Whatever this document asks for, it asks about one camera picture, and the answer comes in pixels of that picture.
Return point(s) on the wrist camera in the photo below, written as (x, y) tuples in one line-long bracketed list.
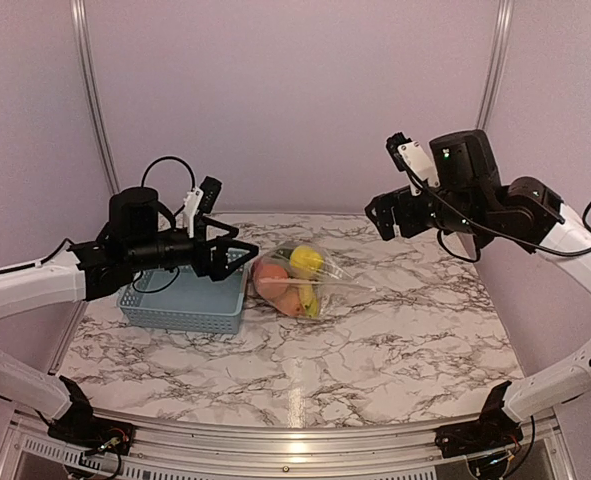
[(461, 162), (133, 213)]

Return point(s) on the yellow toy lemon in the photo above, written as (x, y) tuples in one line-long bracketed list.
[(306, 262)]

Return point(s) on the aluminium front rail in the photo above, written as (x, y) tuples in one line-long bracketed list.
[(167, 449)]

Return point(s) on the orange toy fruit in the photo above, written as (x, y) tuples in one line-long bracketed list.
[(270, 279)]

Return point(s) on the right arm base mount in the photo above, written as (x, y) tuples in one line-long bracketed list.
[(477, 440)]

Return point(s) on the right aluminium frame post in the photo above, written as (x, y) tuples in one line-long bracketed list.
[(497, 62)]

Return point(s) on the yellow toy bananas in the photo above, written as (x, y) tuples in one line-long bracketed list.
[(309, 300)]

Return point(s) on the grey plastic basket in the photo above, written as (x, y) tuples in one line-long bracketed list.
[(181, 301)]

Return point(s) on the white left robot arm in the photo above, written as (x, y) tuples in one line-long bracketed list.
[(94, 270)]

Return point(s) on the green orange toy mango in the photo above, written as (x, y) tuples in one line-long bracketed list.
[(289, 303)]

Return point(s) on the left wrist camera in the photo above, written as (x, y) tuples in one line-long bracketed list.
[(133, 213)]

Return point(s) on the clear zip top bag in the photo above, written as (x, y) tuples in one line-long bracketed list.
[(334, 286)]

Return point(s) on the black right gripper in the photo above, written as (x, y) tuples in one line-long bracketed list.
[(386, 202)]

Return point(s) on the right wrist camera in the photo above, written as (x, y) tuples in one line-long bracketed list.
[(461, 162)]

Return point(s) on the left aluminium frame post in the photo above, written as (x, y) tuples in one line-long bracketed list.
[(84, 48)]

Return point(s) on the aluminium frame post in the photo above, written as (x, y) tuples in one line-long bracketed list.
[(497, 62), (84, 48)]

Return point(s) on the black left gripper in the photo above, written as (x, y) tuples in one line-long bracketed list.
[(203, 265)]

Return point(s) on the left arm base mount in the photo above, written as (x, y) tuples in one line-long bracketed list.
[(97, 436)]

